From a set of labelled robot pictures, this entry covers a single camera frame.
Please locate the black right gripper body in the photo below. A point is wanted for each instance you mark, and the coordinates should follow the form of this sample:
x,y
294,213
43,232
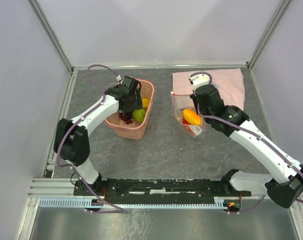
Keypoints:
x,y
198,110

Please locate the aluminium frame rail front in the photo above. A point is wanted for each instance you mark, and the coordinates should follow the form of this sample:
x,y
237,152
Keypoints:
x,y
63,188

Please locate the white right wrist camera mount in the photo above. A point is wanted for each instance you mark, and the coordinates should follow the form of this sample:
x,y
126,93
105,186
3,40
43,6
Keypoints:
x,y
201,78

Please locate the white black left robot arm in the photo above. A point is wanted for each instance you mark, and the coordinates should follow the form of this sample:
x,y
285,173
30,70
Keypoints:
x,y
72,138

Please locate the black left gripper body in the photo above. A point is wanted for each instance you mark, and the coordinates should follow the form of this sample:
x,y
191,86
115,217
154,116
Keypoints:
x,y
135,102

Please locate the watermelon slice toy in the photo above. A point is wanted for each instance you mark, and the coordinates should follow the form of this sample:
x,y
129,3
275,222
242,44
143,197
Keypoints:
x,y
193,130

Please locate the pink embroidered cloth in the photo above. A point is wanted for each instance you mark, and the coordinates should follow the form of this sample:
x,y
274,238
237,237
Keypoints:
x,y
229,82

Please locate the clear zip top bag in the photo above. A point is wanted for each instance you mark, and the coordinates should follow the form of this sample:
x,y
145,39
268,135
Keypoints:
x,y
181,102

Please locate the yellow toy mango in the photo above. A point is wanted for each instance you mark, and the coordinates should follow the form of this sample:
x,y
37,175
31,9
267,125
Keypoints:
x,y
145,102

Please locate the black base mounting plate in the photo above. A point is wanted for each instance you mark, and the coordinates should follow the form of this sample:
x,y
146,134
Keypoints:
x,y
192,191

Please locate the green custard apple toy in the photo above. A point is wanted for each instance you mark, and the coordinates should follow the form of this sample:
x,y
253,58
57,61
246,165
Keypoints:
x,y
139,115

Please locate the dark red grape bunch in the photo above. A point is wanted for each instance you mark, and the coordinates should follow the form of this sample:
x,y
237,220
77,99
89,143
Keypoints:
x,y
126,117

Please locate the orange toy fruit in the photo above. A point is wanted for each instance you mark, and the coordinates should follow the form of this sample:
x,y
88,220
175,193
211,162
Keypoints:
x,y
191,116

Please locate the pink plastic perforated basket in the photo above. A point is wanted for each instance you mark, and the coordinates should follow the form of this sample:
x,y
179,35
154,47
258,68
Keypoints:
x,y
134,131

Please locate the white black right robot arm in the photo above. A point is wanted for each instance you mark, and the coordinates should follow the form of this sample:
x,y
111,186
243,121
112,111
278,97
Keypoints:
x,y
284,181

